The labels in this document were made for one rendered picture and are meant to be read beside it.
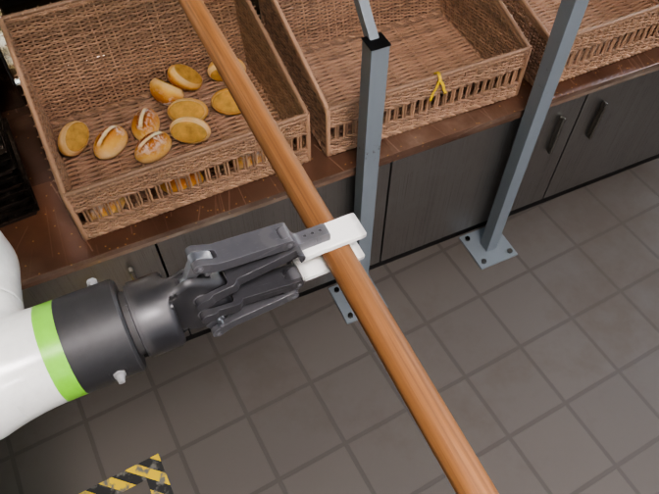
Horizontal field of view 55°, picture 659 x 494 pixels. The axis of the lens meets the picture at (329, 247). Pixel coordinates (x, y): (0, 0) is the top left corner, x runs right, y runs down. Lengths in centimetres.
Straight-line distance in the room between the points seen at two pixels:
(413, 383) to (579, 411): 140
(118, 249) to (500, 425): 111
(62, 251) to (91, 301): 89
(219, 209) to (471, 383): 89
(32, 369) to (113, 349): 6
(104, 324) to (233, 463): 124
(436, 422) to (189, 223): 99
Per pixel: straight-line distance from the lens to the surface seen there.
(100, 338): 58
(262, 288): 63
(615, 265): 224
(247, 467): 178
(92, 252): 145
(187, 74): 170
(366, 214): 159
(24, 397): 60
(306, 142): 148
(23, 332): 59
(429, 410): 55
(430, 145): 160
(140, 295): 59
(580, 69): 187
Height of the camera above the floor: 169
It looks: 55 degrees down
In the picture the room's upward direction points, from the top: straight up
